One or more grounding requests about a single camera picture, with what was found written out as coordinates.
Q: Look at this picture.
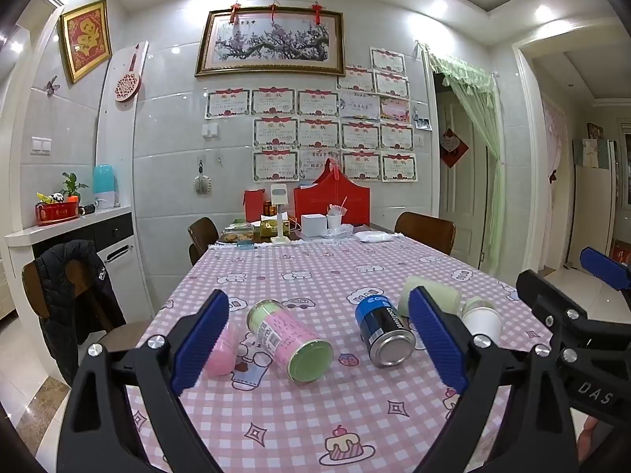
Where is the small red gift bag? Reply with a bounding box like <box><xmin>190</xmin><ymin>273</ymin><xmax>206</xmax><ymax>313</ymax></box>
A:
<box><xmin>242</xmin><ymin>189</ymin><xmax>267</xmax><ymax>223</ymax></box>

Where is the pink and green can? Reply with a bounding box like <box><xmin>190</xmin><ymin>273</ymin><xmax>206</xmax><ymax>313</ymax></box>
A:
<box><xmin>246</xmin><ymin>299</ymin><xmax>335</xmax><ymax>384</ymax></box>

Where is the blue metal can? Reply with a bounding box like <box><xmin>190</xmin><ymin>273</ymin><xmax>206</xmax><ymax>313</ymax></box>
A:
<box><xmin>354</xmin><ymin>292</ymin><xmax>418</xmax><ymax>368</ymax></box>

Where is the pink round hanging ornament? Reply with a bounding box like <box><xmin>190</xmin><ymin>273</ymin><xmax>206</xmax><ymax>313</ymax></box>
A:
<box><xmin>114</xmin><ymin>43</ymin><xmax>142</xmax><ymax>104</ymax></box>

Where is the pink sheer curtain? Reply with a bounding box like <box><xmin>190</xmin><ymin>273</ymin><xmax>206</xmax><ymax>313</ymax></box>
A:
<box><xmin>539</xmin><ymin>97</ymin><xmax>569</xmax><ymax>268</ymax></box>

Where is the white desk lamp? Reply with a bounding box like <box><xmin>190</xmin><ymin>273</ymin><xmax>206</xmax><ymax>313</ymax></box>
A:
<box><xmin>269</xmin><ymin>182</ymin><xmax>293</xmax><ymax>246</ymax></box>

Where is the clear food container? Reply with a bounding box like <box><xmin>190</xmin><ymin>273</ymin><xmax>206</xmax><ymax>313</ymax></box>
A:
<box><xmin>219</xmin><ymin>223</ymin><xmax>258</xmax><ymax>245</ymax></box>

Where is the framed red gold calligraphy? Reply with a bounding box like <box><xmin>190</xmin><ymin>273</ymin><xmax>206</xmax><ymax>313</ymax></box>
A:
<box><xmin>58</xmin><ymin>0</ymin><xmax>114</xmax><ymax>85</ymax></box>

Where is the pink plastic cup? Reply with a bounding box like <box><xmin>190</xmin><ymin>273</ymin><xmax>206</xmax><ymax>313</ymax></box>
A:
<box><xmin>203</xmin><ymin>324</ymin><xmax>241</xmax><ymax>378</ymax></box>

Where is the black jacket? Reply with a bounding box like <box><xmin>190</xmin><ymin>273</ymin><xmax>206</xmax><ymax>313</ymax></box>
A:
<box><xmin>34</xmin><ymin>239</ymin><xmax>127</xmax><ymax>386</ymax></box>

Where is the white cup with straw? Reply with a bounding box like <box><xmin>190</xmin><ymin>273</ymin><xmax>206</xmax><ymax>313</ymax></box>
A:
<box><xmin>326</xmin><ymin>196</ymin><xmax>349</xmax><ymax>235</ymax></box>

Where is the group of wall certificates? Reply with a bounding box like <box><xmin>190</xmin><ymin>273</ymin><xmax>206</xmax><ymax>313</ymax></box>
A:
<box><xmin>204</xmin><ymin>47</ymin><xmax>418</xmax><ymax>184</ymax></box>

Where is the pink checkered tablecloth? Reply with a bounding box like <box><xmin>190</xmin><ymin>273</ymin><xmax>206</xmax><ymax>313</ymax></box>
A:
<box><xmin>125</xmin><ymin>235</ymin><xmax>568</xmax><ymax>473</ymax></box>

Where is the large red gift bag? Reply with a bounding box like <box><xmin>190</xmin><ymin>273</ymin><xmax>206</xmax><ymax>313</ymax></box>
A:
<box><xmin>294</xmin><ymin>160</ymin><xmax>372</xmax><ymax>228</ymax></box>

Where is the red planter basket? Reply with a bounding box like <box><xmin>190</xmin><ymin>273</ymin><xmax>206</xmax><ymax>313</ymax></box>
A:
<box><xmin>34</xmin><ymin>200</ymin><xmax>82</xmax><ymax>228</ymax></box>

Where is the white door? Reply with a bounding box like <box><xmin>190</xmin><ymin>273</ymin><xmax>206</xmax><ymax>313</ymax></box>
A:
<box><xmin>436</xmin><ymin>88</ymin><xmax>494</xmax><ymax>268</ymax></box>

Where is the small potted plant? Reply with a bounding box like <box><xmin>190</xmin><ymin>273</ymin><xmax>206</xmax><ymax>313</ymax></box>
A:
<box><xmin>61</xmin><ymin>172</ymin><xmax>89</xmax><ymax>203</ymax></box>

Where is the hanging brush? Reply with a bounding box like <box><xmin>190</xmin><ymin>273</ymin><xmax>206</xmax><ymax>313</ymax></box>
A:
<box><xmin>192</xmin><ymin>158</ymin><xmax>212</xmax><ymax>197</ymax></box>

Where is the white refrigerator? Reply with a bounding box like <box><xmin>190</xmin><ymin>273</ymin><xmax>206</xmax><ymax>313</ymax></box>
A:
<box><xmin>571</xmin><ymin>138</ymin><xmax>620</xmax><ymax>268</ymax></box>

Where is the white counter cabinet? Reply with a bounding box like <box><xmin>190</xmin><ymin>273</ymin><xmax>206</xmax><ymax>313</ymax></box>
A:
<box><xmin>4</xmin><ymin>205</ymin><xmax>151</xmax><ymax>326</ymax></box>

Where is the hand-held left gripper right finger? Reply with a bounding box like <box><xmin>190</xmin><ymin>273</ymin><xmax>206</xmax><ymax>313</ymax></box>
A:
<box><xmin>408</xmin><ymin>286</ymin><xmax>580</xmax><ymax>473</ymax></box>

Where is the green sheer curtain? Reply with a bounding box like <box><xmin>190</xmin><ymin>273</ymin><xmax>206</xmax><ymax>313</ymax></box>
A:
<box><xmin>426</xmin><ymin>48</ymin><xmax>507</xmax><ymax>270</ymax></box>

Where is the white paper cup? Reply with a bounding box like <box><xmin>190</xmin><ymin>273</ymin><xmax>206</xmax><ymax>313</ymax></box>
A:
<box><xmin>460</xmin><ymin>296</ymin><xmax>504</xmax><ymax>344</ymax></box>

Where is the framed plum blossom painting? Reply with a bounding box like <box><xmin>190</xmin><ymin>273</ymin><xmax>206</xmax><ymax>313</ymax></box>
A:
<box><xmin>194</xmin><ymin>8</ymin><xmax>346</xmax><ymax>78</ymax></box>

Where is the white square box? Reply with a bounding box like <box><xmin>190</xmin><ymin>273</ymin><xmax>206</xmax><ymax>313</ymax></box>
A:
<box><xmin>300</xmin><ymin>214</ymin><xmax>329</xmax><ymax>238</ymax></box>

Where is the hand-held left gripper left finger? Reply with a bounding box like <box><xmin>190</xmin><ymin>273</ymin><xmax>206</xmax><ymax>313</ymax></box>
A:
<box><xmin>56</xmin><ymin>288</ymin><xmax>230</xmax><ymax>473</ymax></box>

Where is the light blue humidifier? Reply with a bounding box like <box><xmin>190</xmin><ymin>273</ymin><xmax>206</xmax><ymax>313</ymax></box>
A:
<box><xmin>93</xmin><ymin>164</ymin><xmax>122</xmax><ymax>210</ymax></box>

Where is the light green cup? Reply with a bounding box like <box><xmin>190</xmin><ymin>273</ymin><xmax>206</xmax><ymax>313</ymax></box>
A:
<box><xmin>398</xmin><ymin>276</ymin><xmax>462</xmax><ymax>319</ymax></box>

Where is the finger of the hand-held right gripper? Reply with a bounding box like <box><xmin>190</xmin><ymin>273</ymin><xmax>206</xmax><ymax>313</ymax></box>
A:
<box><xmin>515</xmin><ymin>269</ymin><xmax>591</xmax><ymax>337</ymax></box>
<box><xmin>580</xmin><ymin>246</ymin><xmax>631</xmax><ymax>291</ymax></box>

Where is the red diamond door decoration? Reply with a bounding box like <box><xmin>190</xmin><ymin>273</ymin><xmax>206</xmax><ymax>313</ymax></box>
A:
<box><xmin>439</xmin><ymin>127</ymin><xmax>469</xmax><ymax>169</ymax></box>

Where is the brown wooden chair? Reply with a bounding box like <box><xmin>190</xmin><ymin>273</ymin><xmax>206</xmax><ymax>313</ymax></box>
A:
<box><xmin>394</xmin><ymin>211</ymin><xmax>457</xmax><ymax>257</ymax></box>
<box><xmin>22</xmin><ymin>255</ymin><xmax>151</xmax><ymax>358</ymax></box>
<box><xmin>187</xmin><ymin>216</ymin><xmax>220</xmax><ymax>266</ymax></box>

